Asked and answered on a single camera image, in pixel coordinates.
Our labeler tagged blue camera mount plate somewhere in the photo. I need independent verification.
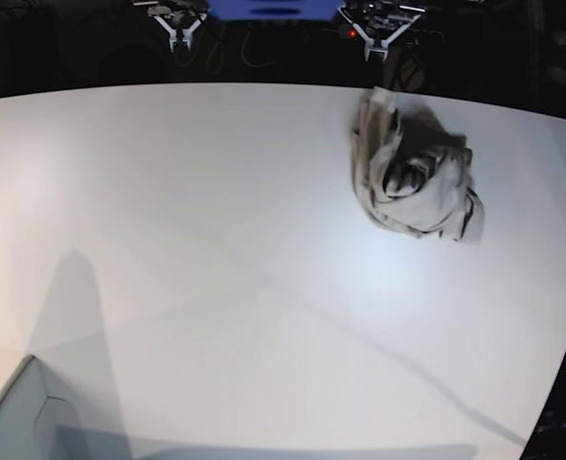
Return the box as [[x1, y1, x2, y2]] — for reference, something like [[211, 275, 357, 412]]
[[208, 0, 342, 21]]

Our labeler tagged black power strip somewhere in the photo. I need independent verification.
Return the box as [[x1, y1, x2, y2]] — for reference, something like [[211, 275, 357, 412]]
[[334, 24, 438, 47]]

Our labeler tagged beige t-shirt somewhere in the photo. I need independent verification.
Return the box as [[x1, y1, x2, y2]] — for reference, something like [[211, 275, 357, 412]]
[[351, 87, 485, 244]]

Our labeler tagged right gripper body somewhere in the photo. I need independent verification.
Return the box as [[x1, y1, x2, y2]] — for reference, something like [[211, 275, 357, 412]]
[[147, 0, 209, 52]]

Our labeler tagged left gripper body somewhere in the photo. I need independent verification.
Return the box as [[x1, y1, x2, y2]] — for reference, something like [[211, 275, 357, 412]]
[[337, 1, 424, 61]]

